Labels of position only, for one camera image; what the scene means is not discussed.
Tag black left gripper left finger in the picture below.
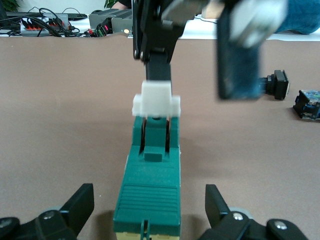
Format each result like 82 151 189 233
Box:
0 183 95 240

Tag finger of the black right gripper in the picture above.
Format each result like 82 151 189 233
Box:
216 9 262 101

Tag grey power strip red switches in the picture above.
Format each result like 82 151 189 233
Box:
46 12 69 29
19 22 47 36

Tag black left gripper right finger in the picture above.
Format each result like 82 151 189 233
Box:
197 184 310 240

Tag black desk cable tangle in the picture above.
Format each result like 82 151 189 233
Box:
0 7 85 38

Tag grey metal electronics box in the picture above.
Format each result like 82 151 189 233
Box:
88 9 133 35

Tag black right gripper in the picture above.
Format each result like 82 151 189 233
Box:
131 0 186 82

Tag blue cloth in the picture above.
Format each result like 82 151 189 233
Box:
273 0 320 35

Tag green plant leaves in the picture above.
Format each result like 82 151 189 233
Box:
0 0 23 12

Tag green load switch white handle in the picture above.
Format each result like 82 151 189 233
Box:
112 80 182 240

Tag green pushbutton blue-grey block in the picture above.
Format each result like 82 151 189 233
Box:
292 89 320 121

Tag black pushbutton red tip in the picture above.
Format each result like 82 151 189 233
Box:
259 69 291 101

